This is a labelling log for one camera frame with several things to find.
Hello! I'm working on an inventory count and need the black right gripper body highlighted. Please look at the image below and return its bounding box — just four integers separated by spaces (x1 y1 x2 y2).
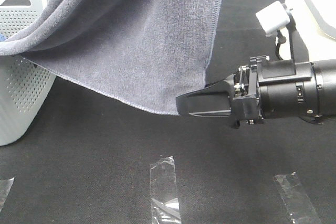
228 56 315 129

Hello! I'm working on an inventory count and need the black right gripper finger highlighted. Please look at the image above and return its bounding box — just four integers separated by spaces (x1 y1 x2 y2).
204 74 234 95
176 92 232 118

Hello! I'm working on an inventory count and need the grey towel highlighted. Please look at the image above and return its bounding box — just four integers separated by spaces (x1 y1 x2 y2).
1 0 222 115

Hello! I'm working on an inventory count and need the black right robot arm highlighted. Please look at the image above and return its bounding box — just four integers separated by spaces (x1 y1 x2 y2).
176 56 335 129

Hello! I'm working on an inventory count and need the blue towel in basket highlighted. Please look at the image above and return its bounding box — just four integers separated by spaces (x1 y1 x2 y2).
0 34 6 42

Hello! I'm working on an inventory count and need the cream white laundry basket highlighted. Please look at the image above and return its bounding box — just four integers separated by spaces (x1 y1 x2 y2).
284 0 335 61

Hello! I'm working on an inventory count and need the centre clear tape strip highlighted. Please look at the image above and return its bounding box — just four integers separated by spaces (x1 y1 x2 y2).
150 156 181 223

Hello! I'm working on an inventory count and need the clear tape strip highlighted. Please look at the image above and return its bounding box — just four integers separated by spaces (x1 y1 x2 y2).
0 177 15 211
150 156 181 223
273 172 322 224

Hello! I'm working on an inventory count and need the right clear tape strip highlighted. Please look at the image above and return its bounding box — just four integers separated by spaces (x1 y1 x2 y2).
273 172 322 224

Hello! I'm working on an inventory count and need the black table mat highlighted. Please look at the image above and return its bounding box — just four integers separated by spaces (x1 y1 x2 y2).
0 0 336 224

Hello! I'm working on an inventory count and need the grey perforated laundry basket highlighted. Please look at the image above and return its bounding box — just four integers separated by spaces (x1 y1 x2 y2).
1 0 56 146

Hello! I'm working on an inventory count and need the left clear tape strip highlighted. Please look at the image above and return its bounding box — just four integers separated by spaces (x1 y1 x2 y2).
0 177 15 211

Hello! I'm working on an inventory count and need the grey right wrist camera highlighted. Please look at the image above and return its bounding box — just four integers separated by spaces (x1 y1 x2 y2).
256 1 290 37

